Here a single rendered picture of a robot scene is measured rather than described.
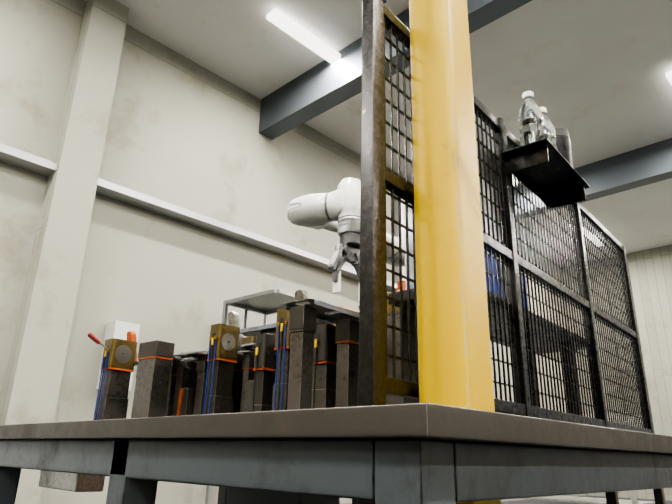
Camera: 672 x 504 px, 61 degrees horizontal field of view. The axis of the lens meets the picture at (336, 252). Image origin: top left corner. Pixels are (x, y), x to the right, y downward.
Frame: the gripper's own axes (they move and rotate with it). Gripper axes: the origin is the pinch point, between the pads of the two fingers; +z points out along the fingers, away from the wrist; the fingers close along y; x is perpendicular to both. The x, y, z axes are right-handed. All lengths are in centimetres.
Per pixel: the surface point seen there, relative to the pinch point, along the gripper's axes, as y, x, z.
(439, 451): 70, 72, 49
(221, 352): 20.4, -37.6, 18.7
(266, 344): 19.5, -17.2, 17.9
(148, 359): 21, -80, 17
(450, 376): 53, 65, 37
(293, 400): 40, 15, 38
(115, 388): 20, -102, 27
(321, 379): 22.4, 8.6, 30.5
